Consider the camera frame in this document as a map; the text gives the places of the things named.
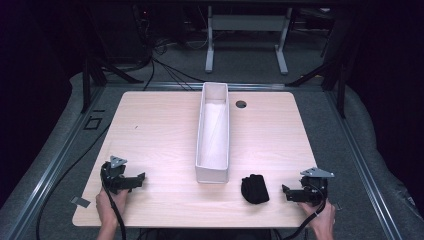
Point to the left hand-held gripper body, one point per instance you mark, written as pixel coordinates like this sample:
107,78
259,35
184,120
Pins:
115,176

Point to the black metal stand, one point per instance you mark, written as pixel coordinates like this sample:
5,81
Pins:
335,76
91,75

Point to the aluminium floor rail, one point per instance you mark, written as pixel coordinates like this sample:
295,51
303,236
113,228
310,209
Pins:
361,166
253,86
50,173

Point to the black folded sock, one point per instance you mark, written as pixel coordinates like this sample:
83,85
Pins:
255,189

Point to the long white fabric box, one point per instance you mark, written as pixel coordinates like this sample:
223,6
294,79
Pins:
213,133

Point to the grey tape strip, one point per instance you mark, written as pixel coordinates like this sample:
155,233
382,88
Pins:
80,201

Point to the black tape square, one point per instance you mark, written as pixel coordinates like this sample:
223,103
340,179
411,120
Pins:
87,126

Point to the person's left hand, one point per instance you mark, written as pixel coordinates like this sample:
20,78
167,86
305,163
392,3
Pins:
108,206

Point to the grey metal desk frame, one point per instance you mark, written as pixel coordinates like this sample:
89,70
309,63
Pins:
246,23

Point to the person's right hand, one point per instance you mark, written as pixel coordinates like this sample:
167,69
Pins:
321,218

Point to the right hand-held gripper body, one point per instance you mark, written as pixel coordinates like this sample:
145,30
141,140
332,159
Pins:
313,186

